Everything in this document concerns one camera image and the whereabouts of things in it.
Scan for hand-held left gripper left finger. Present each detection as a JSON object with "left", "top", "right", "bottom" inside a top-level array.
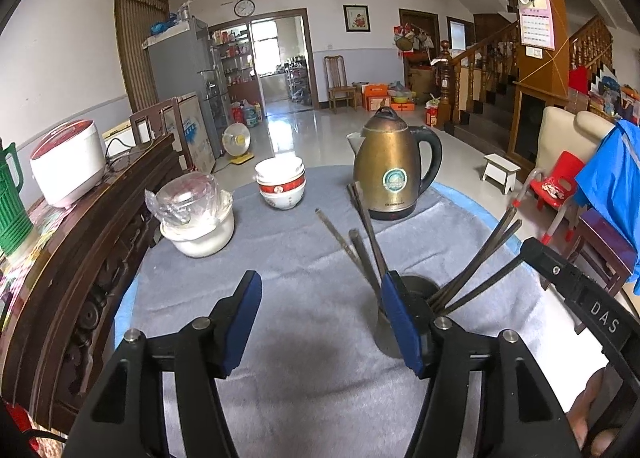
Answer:
[{"left": 62, "top": 269, "right": 264, "bottom": 458}]

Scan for glass shelf of goods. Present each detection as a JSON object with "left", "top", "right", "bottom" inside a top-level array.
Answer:
[{"left": 207, "top": 28, "right": 261, "bottom": 109}]

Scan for plain white bowl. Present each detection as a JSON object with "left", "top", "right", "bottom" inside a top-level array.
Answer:
[{"left": 255, "top": 157, "right": 305, "bottom": 181}]

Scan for blue garment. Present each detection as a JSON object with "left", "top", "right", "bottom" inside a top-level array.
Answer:
[{"left": 575, "top": 120, "right": 640, "bottom": 285}]

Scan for wooden staircase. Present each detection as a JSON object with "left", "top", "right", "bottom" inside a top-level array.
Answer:
[{"left": 440, "top": 0, "right": 617, "bottom": 139}]

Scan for person's right hand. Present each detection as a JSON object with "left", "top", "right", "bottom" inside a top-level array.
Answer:
[{"left": 567, "top": 367, "right": 619, "bottom": 454}]

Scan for small white stool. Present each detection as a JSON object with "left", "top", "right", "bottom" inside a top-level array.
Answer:
[{"left": 482, "top": 154, "right": 522, "bottom": 195}]

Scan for metal utensil holder cup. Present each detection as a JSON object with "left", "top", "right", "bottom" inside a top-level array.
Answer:
[{"left": 375, "top": 275, "right": 442, "bottom": 357}]

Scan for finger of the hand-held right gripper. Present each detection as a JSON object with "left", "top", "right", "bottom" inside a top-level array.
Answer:
[{"left": 519, "top": 237, "right": 594, "bottom": 305}]

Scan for brown wooden chair frame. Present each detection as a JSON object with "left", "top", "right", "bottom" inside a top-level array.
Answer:
[{"left": 129, "top": 98, "right": 194, "bottom": 173}]

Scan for pink wall calendar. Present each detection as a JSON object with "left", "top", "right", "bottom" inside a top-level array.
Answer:
[{"left": 514, "top": 0, "right": 557, "bottom": 51}]

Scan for floral table mat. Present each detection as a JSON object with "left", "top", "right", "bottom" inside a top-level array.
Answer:
[{"left": 0, "top": 208, "right": 67, "bottom": 299}]

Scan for bundle of metal chopsticks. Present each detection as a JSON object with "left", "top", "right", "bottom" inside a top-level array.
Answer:
[{"left": 315, "top": 182, "right": 531, "bottom": 319}]

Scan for white bowl red pattern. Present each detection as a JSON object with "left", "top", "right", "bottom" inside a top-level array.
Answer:
[{"left": 257, "top": 172, "right": 306, "bottom": 211}]

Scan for beige upholstered chair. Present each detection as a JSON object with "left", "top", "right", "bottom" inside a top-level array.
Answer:
[{"left": 535, "top": 106, "right": 617, "bottom": 175}]

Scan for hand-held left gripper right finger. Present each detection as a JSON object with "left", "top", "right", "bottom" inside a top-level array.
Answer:
[{"left": 380, "top": 270, "right": 583, "bottom": 458}]

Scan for dark wooden chair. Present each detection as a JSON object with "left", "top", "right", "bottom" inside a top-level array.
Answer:
[{"left": 565, "top": 208, "right": 640, "bottom": 299}]

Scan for group of plastic bottles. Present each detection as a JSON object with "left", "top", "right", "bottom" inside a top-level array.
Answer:
[{"left": 231, "top": 100, "right": 264, "bottom": 128}]

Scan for white ceramic pot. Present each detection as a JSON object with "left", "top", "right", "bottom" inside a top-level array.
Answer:
[{"left": 160, "top": 190, "right": 236, "bottom": 259}]

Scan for white chest freezer blue print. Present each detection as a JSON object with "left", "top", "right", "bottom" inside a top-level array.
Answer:
[{"left": 175, "top": 92, "right": 222, "bottom": 171}]

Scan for black power cable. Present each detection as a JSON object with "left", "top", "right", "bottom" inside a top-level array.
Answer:
[{"left": 104, "top": 138, "right": 137, "bottom": 169}]

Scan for bronze electric kettle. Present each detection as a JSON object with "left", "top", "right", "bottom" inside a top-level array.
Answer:
[{"left": 346, "top": 106, "right": 444, "bottom": 221}]

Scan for green thermos jug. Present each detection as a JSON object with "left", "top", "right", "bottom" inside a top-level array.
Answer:
[{"left": 0, "top": 140, "right": 36, "bottom": 257}]

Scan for white yellow box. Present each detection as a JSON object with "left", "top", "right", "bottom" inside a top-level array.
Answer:
[{"left": 102, "top": 120, "right": 136, "bottom": 159}]

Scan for grey refrigerator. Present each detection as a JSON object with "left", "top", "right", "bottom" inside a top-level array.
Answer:
[{"left": 146, "top": 18, "right": 222, "bottom": 159}]

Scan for white red rice cooker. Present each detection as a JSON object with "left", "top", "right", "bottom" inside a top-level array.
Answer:
[{"left": 30, "top": 120, "right": 108, "bottom": 209}]

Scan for red child's chair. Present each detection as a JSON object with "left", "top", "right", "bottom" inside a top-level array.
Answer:
[{"left": 505, "top": 151, "right": 586, "bottom": 245}]

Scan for blue tablecloth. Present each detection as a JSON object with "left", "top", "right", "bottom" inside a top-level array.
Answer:
[{"left": 114, "top": 178, "right": 532, "bottom": 339}]

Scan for wooden pillar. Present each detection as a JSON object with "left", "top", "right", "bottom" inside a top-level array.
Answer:
[{"left": 500, "top": 0, "right": 572, "bottom": 175}]

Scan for framed wall picture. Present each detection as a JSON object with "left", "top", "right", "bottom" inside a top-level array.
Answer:
[{"left": 343, "top": 5, "right": 374, "bottom": 34}]

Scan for orange cardboard box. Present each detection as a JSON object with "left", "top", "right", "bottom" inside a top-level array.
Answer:
[{"left": 362, "top": 82, "right": 394, "bottom": 111}]

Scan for tall-backed wooden chair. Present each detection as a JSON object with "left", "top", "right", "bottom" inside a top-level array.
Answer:
[{"left": 323, "top": 56, "right": 357, "bottom": 113}]

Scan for plastic-wrapped glass lid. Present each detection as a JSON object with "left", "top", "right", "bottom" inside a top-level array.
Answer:
[{"left": 145, "top": 173, "right": 224, "bottom": 229}]

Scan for grey towel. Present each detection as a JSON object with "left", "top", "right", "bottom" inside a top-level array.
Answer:
[{"left": 127, "top": 165, "right": 622, "bottom": 458}]

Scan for small round fan heater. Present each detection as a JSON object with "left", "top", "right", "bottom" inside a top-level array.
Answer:
[{"left": 221, "top": 123, "right": 255, "bottom": 165}]

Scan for dark wooden sideboard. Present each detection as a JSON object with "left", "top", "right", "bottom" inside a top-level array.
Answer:
[{"left": 0, "top": 133, "right": 192, "bottom": 435}]

